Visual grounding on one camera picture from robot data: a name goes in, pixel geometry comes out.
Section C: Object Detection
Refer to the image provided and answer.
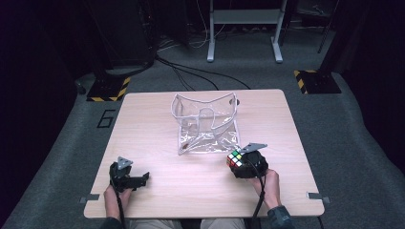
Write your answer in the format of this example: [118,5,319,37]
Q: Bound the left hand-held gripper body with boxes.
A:
[109,156,144,194]

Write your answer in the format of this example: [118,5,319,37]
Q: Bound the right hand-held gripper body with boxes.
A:
[237,142,269,179]

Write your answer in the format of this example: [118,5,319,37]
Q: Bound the colourful puzzle cube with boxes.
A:
[225,148,244,169]

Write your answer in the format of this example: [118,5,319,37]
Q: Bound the clear plastic bag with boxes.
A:
[170,92,241,156]

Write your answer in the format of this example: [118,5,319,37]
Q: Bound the person's left hand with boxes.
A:
[103,184,138,221]

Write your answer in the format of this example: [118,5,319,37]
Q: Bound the person's right hand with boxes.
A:
[247,168,282,211]

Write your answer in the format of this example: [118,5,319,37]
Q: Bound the person's left leg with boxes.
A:
[128,219,183,229]

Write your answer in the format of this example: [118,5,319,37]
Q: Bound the person's leg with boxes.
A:
[200,218,246,229]
[128,219,183,229]

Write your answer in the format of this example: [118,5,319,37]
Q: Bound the person's right leg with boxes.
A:
[200,218,246,229]

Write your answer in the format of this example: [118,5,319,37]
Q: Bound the black cabinet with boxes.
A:
[85,0,159,71]

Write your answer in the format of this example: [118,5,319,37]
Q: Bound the black stand leg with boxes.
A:
[316,0,339,54]

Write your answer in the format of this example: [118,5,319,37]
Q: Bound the left hand-held gripper cable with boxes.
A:
[111,177,127,229]

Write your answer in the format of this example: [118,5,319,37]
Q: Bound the hand-held gripper cable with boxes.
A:
[111,177,127,229]
[245,156,267,229]

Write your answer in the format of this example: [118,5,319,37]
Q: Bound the right hand-held gripper cable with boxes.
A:
[245,156,267,229]

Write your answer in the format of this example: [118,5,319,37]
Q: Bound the grey metal table bracket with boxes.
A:
[306,191,331,204]
[78,193,101,204]

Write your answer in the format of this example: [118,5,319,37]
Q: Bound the black yellow striped base plate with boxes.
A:
[86,75,132,103]
[292,69,343,95]

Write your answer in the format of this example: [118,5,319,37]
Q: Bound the short black floor cable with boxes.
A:
[171,67,196,93]

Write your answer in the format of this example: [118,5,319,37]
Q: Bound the long black floor cable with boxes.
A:
[155,55,252,91]

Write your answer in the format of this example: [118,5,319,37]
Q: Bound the thick black cable loop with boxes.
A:
[104,56,158,79]

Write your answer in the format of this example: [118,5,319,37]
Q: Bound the white floor cables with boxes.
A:
[157,0,225,52]

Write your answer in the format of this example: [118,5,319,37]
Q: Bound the white metal stand frame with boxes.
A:
[206,0,289,64]

